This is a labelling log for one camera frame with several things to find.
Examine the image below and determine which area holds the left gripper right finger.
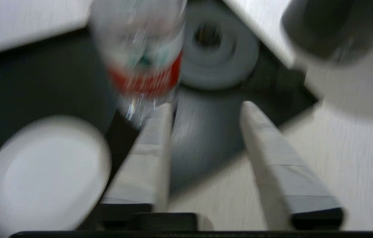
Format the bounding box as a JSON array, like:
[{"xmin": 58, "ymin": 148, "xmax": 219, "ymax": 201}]
[{"xmin": 239, "ymin": 101, "xmax": 344, "ymax": 230}]

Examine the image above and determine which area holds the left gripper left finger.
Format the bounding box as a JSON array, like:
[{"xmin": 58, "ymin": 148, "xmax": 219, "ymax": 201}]
[{"xmin": 102, "ymin": 103, "xmax": 173, "ymax": 215}]

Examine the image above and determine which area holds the round black kettle base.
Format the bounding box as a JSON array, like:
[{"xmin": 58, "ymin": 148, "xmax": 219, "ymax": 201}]
[{"xmin": 178, "ymin": 2, "xmax": 260, "ymax": 90}]

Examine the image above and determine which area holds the white round saucer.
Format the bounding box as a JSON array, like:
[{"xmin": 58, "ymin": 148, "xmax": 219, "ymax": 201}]
[{"xmin": 0, "ymin": 115, "xmax": 112, "ymax": 238}]

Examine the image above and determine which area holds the black electric kettle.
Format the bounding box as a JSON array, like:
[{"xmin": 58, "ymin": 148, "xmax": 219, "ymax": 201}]
[{"xmin": 280, "ymin": 0, "xmax": 373, "ymax": 66}]

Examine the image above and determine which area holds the black rectangular tray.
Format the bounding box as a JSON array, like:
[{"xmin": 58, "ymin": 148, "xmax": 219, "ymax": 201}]
[{"xmin": 0, "ymin": 0, "xmax": 319, "ymax": 202}]

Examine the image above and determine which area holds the water bottle red label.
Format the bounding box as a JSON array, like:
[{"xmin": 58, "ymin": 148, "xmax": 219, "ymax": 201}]
[{"xmin": 89, "ymin": 0, "xmax": 187, "ymax": 129}]

